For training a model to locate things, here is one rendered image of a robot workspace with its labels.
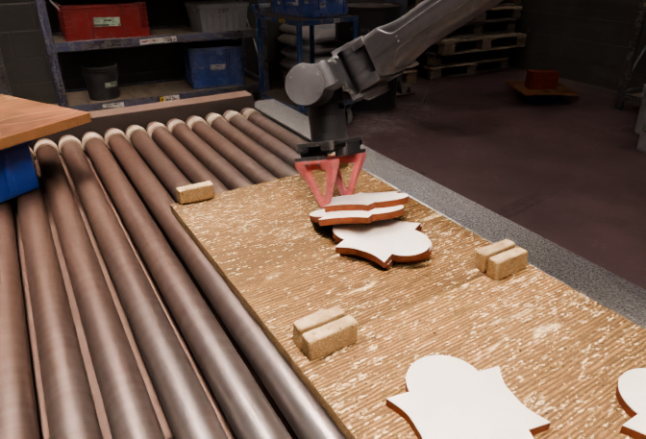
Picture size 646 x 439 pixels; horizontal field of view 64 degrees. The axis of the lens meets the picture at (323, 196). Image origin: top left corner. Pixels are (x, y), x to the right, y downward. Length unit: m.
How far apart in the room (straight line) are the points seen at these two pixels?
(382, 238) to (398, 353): 0.20
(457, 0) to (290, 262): 0.38
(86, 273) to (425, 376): 0.46
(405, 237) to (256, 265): 0.20
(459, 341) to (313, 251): 0.24
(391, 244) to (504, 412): 0.28
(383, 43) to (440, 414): 0.47
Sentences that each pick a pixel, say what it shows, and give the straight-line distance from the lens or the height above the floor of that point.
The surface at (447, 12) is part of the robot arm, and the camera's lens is 0.68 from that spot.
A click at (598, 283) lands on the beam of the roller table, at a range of 0.77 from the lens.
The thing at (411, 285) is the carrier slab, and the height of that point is 0.94.
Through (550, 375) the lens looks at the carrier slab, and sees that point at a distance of 0.58.
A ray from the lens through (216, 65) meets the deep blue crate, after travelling 5.01.
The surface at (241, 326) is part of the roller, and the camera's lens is 0.63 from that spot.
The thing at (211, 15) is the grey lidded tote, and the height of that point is 0.78.
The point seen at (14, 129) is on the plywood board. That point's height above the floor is 1.04.
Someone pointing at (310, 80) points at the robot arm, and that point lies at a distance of 0.72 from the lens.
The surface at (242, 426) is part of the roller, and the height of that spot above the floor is 0.91.
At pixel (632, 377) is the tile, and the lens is 0.59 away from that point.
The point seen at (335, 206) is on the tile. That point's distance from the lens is 0.76.
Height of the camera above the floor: 1.31
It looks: 26 degrees down
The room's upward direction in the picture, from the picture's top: straight up
